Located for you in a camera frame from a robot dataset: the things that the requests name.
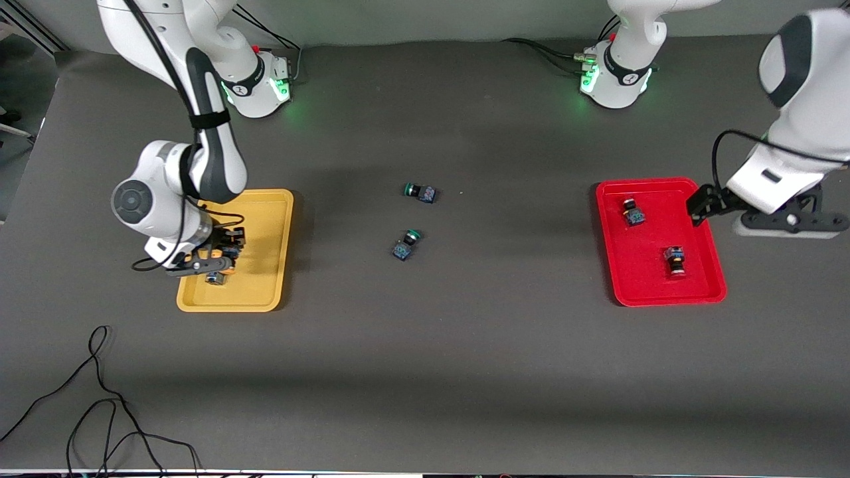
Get black right arm base cables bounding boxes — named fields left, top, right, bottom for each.
left=232, top=3, right=303, bottom=84

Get yellow plastic tray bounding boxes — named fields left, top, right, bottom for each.
left=176, top=189, right=295, bottom=313

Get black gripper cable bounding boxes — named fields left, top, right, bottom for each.
left=712, top=129, right=850, bottom=193
left=123, top=0, right=230, bottom=273

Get red plastic tray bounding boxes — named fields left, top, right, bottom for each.
left=595, top=177, right=728, bottom=307

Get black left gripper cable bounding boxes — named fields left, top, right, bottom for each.
left=712, top=129, right=850, bottom=193

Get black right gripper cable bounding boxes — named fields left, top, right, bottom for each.
left=123, top=0, right=230, bottom=273

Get black left arm base cables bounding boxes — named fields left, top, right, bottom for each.
left=501, top=13, right=622, bottom=75

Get black arm base cables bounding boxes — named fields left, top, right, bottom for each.
left=232, top=3, right=303, bottom=84
left=501, top=13, right=622, bottom=75

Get thin black loose cable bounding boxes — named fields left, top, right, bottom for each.
left=0, top=325, right=201, bottom=478

